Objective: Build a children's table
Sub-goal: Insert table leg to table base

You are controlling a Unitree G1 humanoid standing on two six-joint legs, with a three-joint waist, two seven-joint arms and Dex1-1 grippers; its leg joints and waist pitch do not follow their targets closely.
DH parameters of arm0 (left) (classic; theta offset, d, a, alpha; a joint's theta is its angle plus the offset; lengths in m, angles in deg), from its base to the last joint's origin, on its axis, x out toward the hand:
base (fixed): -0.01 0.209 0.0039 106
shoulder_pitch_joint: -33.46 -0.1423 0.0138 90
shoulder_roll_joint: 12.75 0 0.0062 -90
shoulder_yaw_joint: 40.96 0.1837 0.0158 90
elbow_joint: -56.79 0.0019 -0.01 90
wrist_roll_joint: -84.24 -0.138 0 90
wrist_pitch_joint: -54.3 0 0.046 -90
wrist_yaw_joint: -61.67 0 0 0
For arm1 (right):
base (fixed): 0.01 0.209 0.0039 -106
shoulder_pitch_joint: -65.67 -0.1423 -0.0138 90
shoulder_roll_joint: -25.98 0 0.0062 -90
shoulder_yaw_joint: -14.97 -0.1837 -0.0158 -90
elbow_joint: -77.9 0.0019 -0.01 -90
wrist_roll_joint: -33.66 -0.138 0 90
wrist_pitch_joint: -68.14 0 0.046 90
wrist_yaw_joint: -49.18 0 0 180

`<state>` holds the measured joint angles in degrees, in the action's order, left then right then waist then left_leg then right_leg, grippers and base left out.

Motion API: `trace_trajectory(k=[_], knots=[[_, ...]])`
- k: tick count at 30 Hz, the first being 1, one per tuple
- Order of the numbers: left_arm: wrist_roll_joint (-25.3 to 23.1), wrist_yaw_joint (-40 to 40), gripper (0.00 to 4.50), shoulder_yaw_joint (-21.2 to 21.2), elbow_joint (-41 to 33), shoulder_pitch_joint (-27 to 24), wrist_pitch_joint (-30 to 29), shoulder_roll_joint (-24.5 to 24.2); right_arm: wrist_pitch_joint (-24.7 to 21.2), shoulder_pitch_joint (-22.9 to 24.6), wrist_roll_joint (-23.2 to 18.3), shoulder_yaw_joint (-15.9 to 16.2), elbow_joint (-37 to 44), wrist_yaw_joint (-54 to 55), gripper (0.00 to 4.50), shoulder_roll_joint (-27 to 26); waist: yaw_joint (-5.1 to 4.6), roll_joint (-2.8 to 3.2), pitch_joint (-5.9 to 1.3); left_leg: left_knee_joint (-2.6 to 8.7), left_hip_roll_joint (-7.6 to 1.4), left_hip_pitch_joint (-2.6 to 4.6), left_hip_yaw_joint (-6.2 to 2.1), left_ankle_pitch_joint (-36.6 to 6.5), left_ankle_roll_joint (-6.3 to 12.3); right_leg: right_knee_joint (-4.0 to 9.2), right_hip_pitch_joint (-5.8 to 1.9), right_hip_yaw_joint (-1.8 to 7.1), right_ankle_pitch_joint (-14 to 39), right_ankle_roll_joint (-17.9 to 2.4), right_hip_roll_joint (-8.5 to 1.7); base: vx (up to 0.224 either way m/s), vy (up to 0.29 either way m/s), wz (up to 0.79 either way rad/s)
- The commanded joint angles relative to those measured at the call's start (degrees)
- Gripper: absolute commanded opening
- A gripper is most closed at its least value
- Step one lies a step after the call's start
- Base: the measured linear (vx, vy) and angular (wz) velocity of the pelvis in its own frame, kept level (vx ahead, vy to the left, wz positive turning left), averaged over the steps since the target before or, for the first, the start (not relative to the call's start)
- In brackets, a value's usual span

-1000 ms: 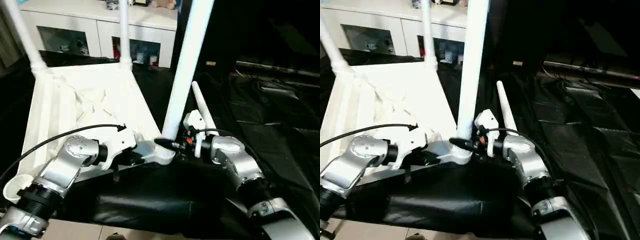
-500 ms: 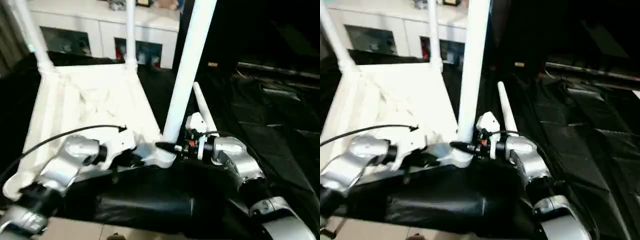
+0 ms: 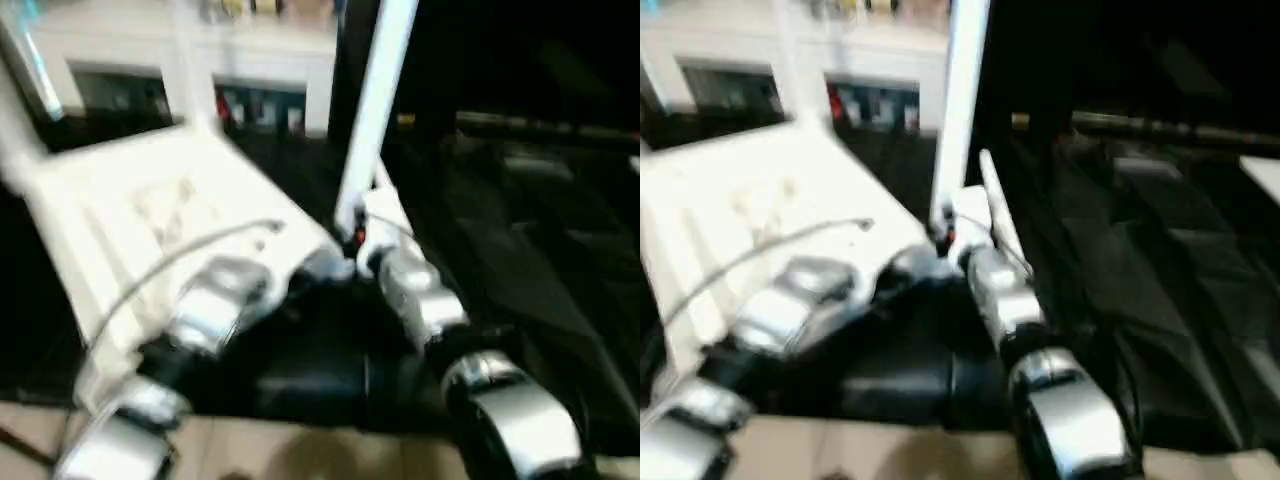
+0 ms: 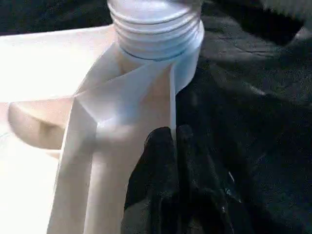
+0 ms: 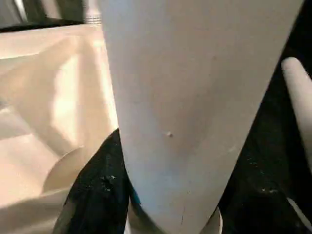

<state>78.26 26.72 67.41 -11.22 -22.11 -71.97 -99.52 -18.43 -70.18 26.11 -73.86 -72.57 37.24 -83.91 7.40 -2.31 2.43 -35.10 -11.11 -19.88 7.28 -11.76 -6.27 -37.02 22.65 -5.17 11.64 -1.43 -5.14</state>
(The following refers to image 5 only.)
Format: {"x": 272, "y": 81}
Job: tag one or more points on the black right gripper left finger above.
{"x": 97, "y": 195}

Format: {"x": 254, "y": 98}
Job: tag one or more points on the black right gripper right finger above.
{"x": 260, "y": 207}

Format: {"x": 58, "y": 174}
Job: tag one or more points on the white plastic table top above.
{"x": 36, "y": 122}

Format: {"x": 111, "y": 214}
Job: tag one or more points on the white plastic table leg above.
{"x": 93, "y": 12}
{"x": 299, "y": 92}
{"x": 190, "y": 85}

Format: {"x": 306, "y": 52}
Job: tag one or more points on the black plastic mat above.
{"x": 268, "y": 109}

